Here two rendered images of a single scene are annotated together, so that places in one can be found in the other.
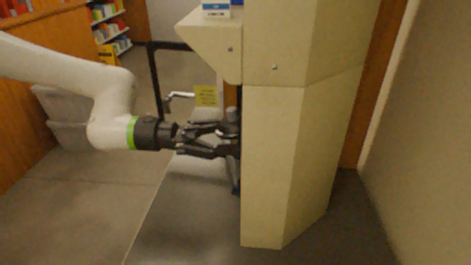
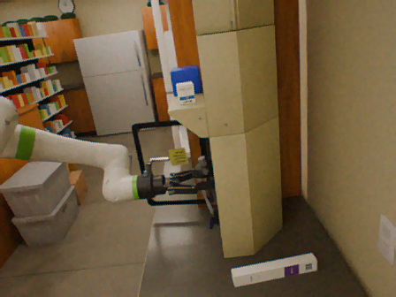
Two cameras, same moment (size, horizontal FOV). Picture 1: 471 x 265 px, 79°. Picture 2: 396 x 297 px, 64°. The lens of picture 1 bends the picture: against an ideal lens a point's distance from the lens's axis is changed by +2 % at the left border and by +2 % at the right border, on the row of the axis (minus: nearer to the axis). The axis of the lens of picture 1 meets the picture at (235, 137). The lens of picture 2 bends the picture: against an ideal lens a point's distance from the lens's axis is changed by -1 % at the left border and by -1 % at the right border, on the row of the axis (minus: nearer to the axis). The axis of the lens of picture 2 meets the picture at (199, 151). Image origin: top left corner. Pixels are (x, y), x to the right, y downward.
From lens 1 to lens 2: 48 cm
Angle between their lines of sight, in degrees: 13
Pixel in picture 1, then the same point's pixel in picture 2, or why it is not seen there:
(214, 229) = (202, 252)
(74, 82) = (94, 157)
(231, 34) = (199, 110)
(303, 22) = (236, 99)
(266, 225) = (239, 235)
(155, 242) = (161, 267)
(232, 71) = (202, 130)
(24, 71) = (64, 155)
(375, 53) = (290, 109)
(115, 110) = (121, 173)
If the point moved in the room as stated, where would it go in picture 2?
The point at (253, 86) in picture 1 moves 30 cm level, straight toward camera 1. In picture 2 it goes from (216, 137) to (228, 180)
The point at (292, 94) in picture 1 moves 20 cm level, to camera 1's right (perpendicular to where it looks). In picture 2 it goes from (239, 138) to (300, 128)
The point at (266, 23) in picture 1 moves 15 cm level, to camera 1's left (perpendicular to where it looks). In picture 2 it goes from (217, 102) to (167, 110)
